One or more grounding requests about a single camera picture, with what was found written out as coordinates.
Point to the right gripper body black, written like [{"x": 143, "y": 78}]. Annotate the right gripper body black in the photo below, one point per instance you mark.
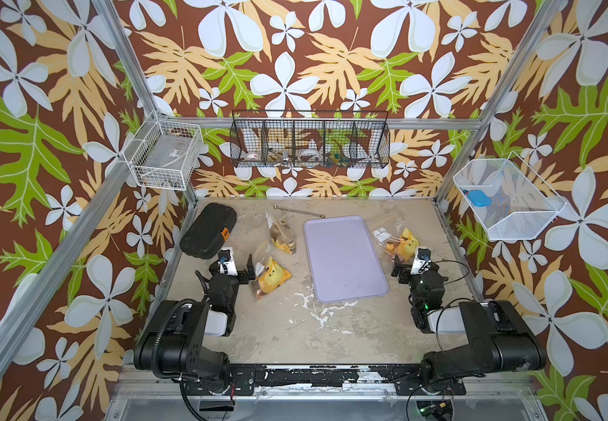
[{"x": 412, "y": 274}]

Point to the ziploc bag with yellow cookies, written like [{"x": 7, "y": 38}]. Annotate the ziploc bag with yellow cookies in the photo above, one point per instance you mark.
[{"x": 270, "y": 278}]

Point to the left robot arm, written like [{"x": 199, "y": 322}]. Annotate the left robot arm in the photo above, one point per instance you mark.
[{"x": 171, "y": 346}]

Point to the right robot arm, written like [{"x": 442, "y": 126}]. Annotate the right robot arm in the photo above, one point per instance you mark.
[{"x": 474, "y": 338}]

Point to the ziploc bag right with yellow toy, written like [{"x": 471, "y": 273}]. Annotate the ziploc bag right with yellow toy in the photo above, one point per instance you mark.
[{"x": 402, "y": 245}]

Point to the ziploc bag with brown items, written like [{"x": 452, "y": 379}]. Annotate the ziploc bag with brown items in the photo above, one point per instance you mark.
[{"x": 282, "y": 236}]

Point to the lavender plastic tray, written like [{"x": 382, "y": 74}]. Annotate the lavender plastic tray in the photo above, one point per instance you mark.
[{"x": 343, "y": 262}]

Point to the black hard case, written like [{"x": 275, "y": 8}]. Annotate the black hard case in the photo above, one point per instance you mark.
[{"x": 209, "y": 232}]

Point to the metal rod tool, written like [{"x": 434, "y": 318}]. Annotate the metal rod tool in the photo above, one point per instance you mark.
[{"x": 298, "y": 211}]

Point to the blue object in basket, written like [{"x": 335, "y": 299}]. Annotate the blue object in basket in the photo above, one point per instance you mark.
[{"x": 479, "y": 198}]

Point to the white mesh basket right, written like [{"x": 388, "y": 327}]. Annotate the white mesh basket right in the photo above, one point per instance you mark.
[{"x": 524, "y": 204}]

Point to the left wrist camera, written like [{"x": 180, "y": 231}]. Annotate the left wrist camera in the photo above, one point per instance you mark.
[{"x": 226, "y": 263}]

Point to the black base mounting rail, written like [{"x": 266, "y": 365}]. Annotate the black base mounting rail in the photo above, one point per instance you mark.
[{"x": 249, "y": 379}]

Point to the black wire basket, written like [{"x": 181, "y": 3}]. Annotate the black wire basket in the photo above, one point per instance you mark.
[{"x": 309, "y": 139}]

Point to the white wire basket left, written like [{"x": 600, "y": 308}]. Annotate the white wire basket left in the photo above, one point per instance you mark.
[{"x": 162, "y": 153}]

